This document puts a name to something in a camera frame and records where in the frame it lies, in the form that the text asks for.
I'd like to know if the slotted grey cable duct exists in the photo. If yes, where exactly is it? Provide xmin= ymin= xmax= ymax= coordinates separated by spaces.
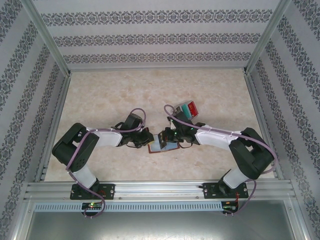
xmin=33 ymin=201 xmax=223 ymax=212

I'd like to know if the aluminium cross rail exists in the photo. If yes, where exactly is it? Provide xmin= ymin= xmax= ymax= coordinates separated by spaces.
xmin=68 ymin=65 xmax=247 ymax=73

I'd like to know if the brown leather card holder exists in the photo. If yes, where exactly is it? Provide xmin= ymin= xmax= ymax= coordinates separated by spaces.
xmin=146 ymin=134 xmax=181 ymax=155

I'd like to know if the aluminium frame post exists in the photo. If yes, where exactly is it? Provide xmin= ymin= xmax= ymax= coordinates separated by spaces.
xmin=244 ymin=0 xmax=292 ymax=75
xmin=21 ymin=0 xmax=71 ymax=76

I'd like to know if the grey metal sheet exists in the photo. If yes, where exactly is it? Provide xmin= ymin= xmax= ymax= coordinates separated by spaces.
xmin=23 ymin=211 xmax=307 ymax=240

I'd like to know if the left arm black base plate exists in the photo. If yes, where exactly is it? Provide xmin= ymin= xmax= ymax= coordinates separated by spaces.
xmin=71 ymin=183 xmax=116 ymax=200

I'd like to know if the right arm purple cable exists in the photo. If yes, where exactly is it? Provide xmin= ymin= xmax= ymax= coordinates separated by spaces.
xmin=163 ymin=104 xmax=278 ymax=218

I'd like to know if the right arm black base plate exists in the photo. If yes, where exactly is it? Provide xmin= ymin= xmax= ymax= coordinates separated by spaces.
xmin=203 ymin=182 xmax=250 ymax=200

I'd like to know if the aluminium mounting rail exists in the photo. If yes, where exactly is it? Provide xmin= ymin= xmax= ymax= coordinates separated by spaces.
xmin=24 ymin=181 xmax=296 ymax=201

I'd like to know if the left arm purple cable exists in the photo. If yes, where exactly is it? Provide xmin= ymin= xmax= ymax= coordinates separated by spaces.
xmin=66 ymin=107 xmax=148 ymax=220

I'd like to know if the red card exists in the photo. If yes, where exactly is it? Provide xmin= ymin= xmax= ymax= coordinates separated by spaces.
xmin=187 ymin=101 xmax=200 ymax=118

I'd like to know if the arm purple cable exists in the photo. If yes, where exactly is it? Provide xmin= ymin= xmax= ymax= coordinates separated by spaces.
xmin=163 ymin=104 xmax=278 ymax=218
xmin=66 ymin=107 xmax=148 ymax=220

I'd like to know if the clear plastic card box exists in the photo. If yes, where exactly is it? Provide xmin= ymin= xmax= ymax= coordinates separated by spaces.
xmin=174 ymin=100 xmax=200 ymax=120

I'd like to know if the aluminium side rail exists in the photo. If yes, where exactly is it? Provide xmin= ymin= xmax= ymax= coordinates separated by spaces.
xmin=34 ymin=73 xmax=72 ymax=182
xmin=243 ymin=72 xmax=285 ymax=180

